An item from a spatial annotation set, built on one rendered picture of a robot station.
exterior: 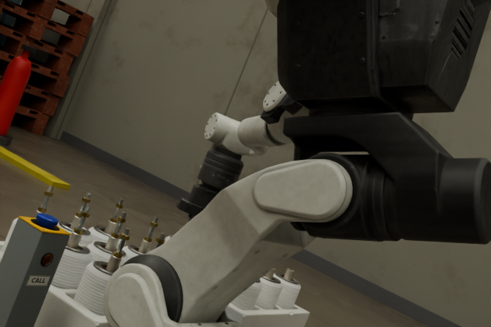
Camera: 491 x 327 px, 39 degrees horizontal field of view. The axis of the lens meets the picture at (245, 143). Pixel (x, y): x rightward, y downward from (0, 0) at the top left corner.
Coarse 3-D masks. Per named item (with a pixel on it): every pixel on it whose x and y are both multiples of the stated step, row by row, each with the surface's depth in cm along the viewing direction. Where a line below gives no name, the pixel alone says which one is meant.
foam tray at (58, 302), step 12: (0, 252) 144; (48, 300) 133; (60, 300) 132; (72, 300) 133; (48, 312) 132; (60, 312) 131; (72, 312) 130; (84, 312) 129; (36, 324) 133; (48, 324) 132; (60, 324) 130; (72, 324) 129; (84, 324) 128; (96, 324) 127; (108, 324) 129
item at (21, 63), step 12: (24, 48) 412; (12, 60) 413; (24, 60) 413; (12, 72) 410; (24, 72) 412; (0, 84) 413; (12, 84) 410; (24, 84) 415; (0, 96) 410; (12, 96) 411; (0, 108) 410; (12, 108) 414; (0, 120) 411; (0, 132) 412; (0, 144) 410
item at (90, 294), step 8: (88, 264) 136; (88, 272) 134; (96, 272) 133; (88, 280) 133; (96, 280) 132; (104, 280) 132; (80, 288) 134; (88, 288) 132; (96, 288) 132; (104, 288) 132; (80, 296) 133; (88, 296) 132; (96, 296) 132; (88, 304) 132; (96, 304) 132; (96, 312) 132
